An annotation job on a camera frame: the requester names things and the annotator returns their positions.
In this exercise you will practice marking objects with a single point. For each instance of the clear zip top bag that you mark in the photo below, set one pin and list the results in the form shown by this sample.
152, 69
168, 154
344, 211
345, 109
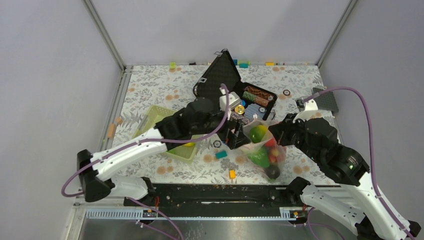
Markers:
273, 172

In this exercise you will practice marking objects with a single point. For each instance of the loose poker chip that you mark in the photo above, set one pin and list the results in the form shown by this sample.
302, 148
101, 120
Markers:
217, 143

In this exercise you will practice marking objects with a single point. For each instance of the blue playing cards deck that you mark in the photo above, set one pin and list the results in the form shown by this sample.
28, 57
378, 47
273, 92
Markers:
254, 109

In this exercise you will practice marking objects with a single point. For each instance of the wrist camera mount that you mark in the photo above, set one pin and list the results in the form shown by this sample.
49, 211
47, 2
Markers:
306, 109
234, 100

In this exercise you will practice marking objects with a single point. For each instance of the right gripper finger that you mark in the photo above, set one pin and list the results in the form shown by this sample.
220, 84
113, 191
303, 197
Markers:
278, 135
280, 126

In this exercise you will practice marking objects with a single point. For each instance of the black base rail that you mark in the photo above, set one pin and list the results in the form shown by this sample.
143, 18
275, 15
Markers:
222, 200

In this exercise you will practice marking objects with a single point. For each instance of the wooden block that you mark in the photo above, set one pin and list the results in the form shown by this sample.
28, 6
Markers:
111, 130

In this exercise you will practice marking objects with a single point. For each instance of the red strawberry bunch toy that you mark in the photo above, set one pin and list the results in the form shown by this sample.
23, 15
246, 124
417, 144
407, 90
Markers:
274, 155

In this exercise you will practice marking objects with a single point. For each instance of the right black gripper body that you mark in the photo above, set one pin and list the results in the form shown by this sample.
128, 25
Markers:
294, 133

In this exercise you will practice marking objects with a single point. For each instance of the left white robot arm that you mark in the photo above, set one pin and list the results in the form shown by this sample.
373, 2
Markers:
97, 172

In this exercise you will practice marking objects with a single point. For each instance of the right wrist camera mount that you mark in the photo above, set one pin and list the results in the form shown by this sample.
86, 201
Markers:
306, 109

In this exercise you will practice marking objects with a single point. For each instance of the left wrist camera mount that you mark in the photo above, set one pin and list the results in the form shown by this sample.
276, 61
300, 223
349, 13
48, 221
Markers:
234, 100

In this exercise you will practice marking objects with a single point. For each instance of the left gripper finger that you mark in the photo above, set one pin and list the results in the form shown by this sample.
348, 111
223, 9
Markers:
236, 127
236, 140

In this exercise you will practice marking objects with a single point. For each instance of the teal small block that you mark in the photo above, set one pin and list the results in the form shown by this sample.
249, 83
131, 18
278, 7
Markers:
221, 155

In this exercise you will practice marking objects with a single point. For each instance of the yellow toy mango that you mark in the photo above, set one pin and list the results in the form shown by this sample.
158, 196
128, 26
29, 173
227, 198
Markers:
257, 133

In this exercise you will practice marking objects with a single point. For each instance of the dark grey lego baseplate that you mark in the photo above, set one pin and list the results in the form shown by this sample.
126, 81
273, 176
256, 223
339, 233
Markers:
327, 102

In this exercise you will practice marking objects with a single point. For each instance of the green plastic basket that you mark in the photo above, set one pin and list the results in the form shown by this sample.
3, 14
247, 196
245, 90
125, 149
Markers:
154, 115

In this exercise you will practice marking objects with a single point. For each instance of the red toy pepper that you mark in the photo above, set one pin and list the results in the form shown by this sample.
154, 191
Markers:
272, 143

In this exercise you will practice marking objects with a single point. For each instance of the white green leek toy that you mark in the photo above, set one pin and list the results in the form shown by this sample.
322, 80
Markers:
259, 157

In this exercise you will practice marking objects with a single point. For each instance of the yellow small block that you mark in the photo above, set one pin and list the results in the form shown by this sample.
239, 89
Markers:
232, 174

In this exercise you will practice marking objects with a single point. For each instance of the yellow toy banana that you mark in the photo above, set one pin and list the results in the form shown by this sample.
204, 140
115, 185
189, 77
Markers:
189, 144

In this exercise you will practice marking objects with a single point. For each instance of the black poker chip case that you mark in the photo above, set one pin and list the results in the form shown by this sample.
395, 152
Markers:
224, 71

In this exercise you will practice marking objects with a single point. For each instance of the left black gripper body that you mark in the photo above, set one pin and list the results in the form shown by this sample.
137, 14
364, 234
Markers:
214, 121

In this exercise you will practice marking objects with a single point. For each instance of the yellow big blind button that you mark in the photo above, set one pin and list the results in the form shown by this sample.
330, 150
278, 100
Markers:
239, 109

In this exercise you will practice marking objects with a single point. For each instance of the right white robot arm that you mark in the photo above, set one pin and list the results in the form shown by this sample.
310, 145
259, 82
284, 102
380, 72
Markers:
375, 218

